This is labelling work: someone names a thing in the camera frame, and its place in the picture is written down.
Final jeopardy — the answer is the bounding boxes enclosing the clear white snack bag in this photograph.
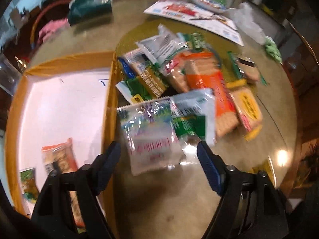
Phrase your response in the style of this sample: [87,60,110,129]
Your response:
[117,97,183,176]

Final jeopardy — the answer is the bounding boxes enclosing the green white snack bag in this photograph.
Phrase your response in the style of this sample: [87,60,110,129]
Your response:
[170,88,216,146]

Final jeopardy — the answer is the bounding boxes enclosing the yellow label biscuit pack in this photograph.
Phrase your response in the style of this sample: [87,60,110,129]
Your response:
[230,87,263,133]

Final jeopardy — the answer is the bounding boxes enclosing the small green snack packet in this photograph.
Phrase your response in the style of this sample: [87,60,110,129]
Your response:
[20,168,39,204]

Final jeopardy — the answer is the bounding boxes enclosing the orange cracker pack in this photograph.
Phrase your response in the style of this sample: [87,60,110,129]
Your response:
[181,51,239,138]

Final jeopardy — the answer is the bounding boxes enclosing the round biscuit pack black label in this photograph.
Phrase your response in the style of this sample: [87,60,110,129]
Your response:
[227,51,268,85]

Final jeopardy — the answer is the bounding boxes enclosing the gold cardboard tray box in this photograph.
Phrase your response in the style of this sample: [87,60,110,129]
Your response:
[4,51,119,216]

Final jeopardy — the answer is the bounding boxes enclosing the green crumpled wrapper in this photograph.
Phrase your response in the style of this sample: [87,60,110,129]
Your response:
[264,36,283,64]

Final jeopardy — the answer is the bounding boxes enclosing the white printed flyer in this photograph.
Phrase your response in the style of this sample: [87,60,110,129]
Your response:
[144,1,244,46]

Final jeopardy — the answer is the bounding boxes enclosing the pink cloth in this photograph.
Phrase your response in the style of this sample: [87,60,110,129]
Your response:
[38,18,70,44]

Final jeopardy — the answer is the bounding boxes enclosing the white plastic bag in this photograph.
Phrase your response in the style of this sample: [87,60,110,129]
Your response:
[227,2,266,45]

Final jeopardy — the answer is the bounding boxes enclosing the teal tissue pack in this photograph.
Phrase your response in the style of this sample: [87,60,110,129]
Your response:
[67,0,112,26]

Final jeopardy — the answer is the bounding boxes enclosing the patterned ceramic dish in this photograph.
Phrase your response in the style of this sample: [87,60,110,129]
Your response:
[191,0,227,14]

